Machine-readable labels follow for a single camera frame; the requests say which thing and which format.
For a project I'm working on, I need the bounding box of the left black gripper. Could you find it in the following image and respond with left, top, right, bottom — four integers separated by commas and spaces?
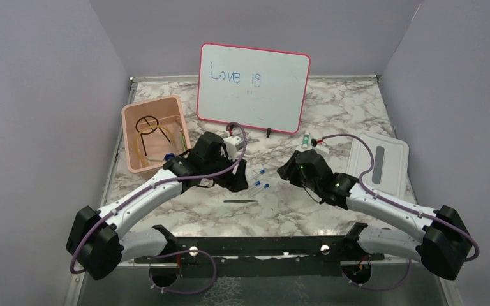
202, 148, 248, 191

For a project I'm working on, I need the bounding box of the black metal rod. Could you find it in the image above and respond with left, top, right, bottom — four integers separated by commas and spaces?
223, 199, 258, 203

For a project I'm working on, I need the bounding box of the white plastic bin lid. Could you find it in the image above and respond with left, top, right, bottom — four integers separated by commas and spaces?
346, 131, 409, 200

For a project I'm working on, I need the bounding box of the yellow rubber tube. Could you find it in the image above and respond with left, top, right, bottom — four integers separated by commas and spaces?
133, 125, 184, 168

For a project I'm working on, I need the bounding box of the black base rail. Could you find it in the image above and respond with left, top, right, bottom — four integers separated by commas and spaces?
134, 235, 384, 278

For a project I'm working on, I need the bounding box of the pink plastic bin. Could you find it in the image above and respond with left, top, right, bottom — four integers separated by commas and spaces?
121, 95, 192, 179

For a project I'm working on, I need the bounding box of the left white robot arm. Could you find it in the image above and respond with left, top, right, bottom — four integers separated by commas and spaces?
66, 132, 248, 280

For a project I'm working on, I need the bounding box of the graduated cylinder blue base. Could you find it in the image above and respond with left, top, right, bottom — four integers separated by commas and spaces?
163, 153, 175, 162

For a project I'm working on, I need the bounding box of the small green white vial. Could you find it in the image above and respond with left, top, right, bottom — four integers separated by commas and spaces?
301, 130, 311, 149

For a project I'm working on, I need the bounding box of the black wire tripod stand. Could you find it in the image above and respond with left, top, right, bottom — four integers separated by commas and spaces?
135, 115, 172, 156

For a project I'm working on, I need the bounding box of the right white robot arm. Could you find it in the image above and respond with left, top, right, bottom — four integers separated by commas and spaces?
277, 150, 472, 280

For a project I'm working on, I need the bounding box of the pink framed whiteboard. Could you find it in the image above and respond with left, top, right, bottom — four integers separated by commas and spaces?
196, 43, 311, 134

